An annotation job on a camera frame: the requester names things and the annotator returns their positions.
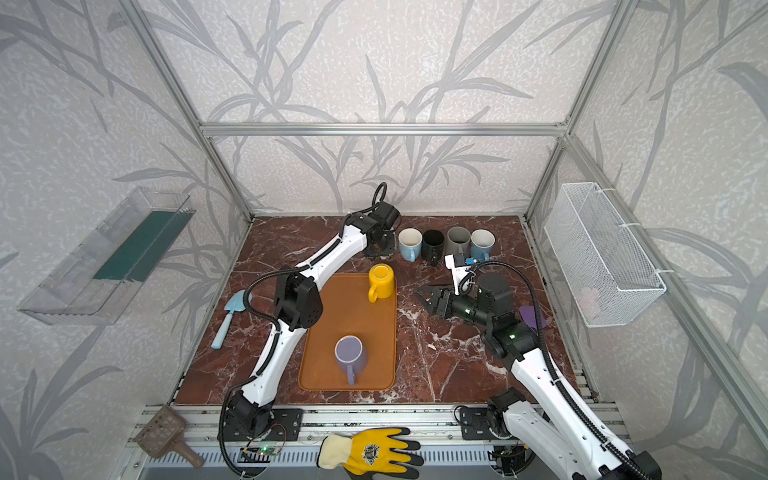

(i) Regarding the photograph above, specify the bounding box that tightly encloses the light blue mug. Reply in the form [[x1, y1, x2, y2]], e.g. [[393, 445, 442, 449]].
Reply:
[[398, 228, 423, 262]]

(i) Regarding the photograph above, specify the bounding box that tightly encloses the black mug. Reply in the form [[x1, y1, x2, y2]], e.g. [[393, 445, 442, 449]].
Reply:
[[421, 229, 445, 266]]

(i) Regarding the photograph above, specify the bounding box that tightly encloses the yellow mug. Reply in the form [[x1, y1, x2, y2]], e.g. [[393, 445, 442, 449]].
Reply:
[[368, 263, 395, 303]]

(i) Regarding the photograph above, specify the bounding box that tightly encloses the grey mug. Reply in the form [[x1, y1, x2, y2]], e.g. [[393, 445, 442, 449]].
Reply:
[[444, 226, 471, 257]]

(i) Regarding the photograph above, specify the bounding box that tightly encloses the teal dotted mug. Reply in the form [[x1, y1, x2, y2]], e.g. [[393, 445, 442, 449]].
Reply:
[[470, 229, 496, 263]]

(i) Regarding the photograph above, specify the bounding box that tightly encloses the purple mug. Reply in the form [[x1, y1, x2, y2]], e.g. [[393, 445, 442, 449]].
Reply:
[[334, 335, 368, 386]]

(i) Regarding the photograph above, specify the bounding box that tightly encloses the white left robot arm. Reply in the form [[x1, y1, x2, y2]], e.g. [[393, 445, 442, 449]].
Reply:
[[217, 182, 400, 479]]

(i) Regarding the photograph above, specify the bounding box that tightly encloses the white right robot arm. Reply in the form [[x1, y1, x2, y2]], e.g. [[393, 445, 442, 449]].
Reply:
[[417, 254, 662, 479]]

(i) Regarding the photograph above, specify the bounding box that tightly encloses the purple spatula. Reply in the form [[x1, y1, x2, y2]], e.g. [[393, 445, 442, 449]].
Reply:
[[518, 305, 549, 330]]

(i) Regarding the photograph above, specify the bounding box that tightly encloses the orange plastic tray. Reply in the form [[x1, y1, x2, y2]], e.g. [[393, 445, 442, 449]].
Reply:
[[299, 273, 397, 391]]

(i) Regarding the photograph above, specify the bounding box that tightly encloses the pink object in basket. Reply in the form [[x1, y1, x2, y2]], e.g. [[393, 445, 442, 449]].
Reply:
[[576, 287, 601, 321]]

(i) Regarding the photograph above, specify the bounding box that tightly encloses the yellow black work glove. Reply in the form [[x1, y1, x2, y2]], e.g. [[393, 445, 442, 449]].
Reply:
[[317, 427, 424, 479]]

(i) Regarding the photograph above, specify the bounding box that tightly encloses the light blue spatula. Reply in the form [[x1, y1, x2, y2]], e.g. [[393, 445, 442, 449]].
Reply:
[[211, 290, 245, 350]]

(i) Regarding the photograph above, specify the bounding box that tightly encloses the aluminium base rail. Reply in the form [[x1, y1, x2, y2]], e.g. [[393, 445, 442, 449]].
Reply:
[[125, 403, 631, 469]]

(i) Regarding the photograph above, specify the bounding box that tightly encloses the white wire wall basket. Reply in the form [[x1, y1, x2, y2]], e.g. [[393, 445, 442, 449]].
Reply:
[[544, 182, 666, 328]]

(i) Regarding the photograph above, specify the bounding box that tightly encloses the clear plastic wall bin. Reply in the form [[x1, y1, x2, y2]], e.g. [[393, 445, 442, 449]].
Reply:
[[18, 187, 196, 326]]

